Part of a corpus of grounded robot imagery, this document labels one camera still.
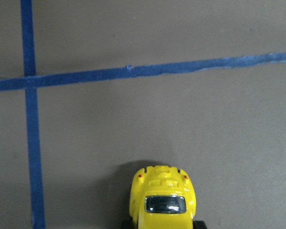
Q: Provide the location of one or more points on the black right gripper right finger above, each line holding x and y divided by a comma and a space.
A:
199, 224

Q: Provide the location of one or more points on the yellow beetle toy car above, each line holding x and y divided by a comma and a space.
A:
162, 197

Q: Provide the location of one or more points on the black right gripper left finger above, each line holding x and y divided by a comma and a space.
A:
126, 224

